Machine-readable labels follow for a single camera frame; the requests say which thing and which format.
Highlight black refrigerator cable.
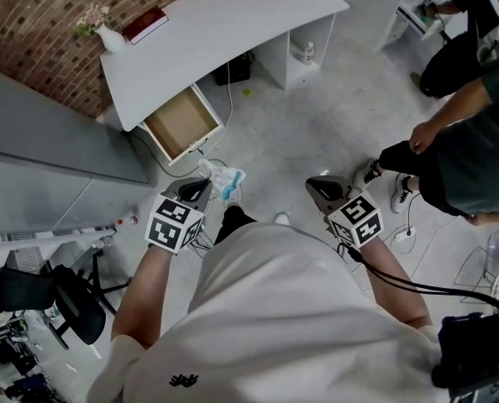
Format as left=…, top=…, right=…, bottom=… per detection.
left=128, top=133, right=183, bottom=180

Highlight person's black trousers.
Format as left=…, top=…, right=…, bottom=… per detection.
left=213, top=205, right=259, bottom=247

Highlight white power cable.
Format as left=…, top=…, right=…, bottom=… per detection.
left=197, top=59, right=236, bottom=171

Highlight thick black gripper cable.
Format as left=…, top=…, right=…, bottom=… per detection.
left=336, top=243, right=499, bottom=317

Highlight red book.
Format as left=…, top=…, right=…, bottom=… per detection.
left=122, top=5, right=170, bottom=45

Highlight white shelf unit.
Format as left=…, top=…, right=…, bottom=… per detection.
left=331, top=0, right=448, bottom=54

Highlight grey refrigerator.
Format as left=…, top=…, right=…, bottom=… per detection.
left=0, top=63, right=160, bottom=237

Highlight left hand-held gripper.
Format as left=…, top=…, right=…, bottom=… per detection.
left=144, top=176, right=215, bottom=254

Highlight black office chair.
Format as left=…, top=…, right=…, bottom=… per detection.
left=0, top=249, right=133, bottom=350

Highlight white desk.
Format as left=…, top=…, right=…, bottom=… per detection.
left=99, top=0, right=351, bottom=133

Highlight white and blue plastic bag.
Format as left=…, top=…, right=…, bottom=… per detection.
left=197, top=159, right=247, bottom=203

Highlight white metal rack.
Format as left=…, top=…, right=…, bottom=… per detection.
left=0, top=222, right=118, bottom=276

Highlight person's left forearm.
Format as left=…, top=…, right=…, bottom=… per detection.
left=110, top=241, right=207, bottom=350

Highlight clear chair with wire legs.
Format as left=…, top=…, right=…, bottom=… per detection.
left=454, top=228, right=499, bottom=308

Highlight black box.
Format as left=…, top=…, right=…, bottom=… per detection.
left=213, top=52, right=255, bottom=86

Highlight person's white shirt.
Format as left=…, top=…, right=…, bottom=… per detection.
left=85, top=220, right=452, bottom=403

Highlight black recording device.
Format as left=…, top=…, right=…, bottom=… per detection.
left=430, top=311, right=499, bottom=400

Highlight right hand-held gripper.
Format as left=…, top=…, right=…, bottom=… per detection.
left=305, top=175, right=385, bottom=249

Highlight person's right forearm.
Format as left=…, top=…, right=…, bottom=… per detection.
left=337, top=237, right=434, bottom=329

